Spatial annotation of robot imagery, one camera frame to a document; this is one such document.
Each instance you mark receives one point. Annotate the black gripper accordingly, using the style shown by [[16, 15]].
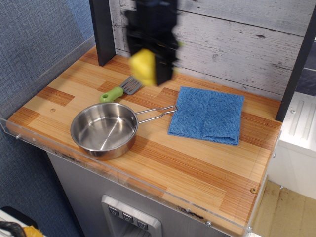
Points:
[[153, 25]]

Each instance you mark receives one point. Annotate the yellow toy capsicum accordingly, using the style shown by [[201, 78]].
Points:
[[142, 64]]

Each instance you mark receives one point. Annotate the small steel pan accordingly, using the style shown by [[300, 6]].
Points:
[[108, 130]]

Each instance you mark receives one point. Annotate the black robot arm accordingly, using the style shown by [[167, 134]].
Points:
[[155, 5]]

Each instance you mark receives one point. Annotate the blue folded cloth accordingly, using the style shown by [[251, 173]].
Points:
[[207, 115]]

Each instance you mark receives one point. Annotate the clear acrylic table guard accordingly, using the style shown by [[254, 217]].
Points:
[[209, 181]]

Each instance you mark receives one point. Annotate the grey cabinet with dispenser panel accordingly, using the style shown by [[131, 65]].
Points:
[[85, 189]]

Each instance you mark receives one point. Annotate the white ridged side unit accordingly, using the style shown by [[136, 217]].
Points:
[[293, 164]]

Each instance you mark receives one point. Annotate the yellow object bottom left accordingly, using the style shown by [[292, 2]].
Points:
[[31, 231]]

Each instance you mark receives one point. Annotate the green handled grey spatula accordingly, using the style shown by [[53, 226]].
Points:
[[130, 86]]

